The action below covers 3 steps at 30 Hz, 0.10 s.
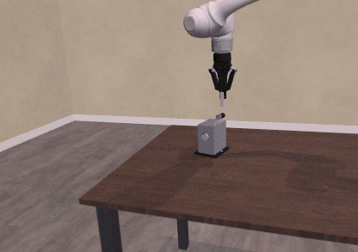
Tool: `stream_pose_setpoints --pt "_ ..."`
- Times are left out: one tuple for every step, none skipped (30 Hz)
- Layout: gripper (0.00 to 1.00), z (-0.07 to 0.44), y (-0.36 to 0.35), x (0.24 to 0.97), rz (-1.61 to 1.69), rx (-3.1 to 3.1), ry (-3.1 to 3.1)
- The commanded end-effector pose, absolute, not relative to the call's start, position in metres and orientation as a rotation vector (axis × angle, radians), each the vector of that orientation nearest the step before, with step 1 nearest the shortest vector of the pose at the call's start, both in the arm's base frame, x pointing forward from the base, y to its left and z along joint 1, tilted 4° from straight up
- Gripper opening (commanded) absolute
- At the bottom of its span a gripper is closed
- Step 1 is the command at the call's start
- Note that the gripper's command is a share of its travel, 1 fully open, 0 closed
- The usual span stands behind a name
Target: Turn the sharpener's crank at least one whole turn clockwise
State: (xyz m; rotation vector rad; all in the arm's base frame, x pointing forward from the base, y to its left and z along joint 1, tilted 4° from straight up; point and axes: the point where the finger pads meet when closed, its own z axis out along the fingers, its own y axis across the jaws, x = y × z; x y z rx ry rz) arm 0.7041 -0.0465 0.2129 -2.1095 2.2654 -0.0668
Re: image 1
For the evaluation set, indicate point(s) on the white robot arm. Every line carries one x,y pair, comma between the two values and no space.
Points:
216,20

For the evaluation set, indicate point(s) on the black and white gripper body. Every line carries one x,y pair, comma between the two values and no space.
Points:
222,59

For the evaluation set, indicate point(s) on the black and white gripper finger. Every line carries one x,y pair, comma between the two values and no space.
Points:
226,85
217,81

